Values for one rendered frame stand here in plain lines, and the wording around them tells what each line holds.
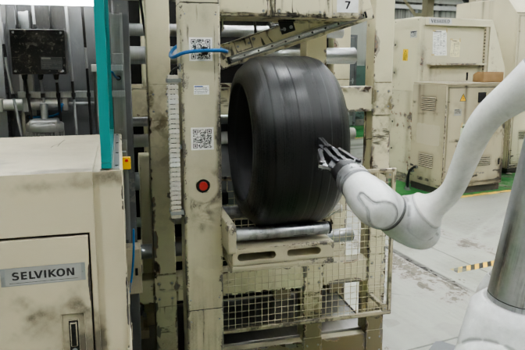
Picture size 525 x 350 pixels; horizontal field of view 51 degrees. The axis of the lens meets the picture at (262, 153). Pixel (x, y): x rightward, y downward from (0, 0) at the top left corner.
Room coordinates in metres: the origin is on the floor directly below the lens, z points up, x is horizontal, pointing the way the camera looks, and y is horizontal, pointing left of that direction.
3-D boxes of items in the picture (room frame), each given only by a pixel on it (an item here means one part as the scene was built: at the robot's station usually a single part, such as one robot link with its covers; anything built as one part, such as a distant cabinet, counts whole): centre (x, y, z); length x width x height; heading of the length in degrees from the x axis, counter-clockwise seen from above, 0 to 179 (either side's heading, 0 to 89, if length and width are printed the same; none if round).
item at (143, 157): (2.63, 0.57, 0.61); 0.33 x 0.06 x 0.86; 15
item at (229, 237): (1.89, 0.14, 0.90); 0.40 x 0.03 x 0.10; 15
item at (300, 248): (1.80, -0.06, 0.84); 0.36 x 0.09 x 0.06; 105
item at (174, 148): (1.80, 0.29, 1.19); 0.05 x 0.04 x 0.48; 15
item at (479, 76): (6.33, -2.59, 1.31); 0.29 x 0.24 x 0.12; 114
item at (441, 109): (6.32, -2.28, 0.62); 0.91 x 0.58 x 1.25; 114
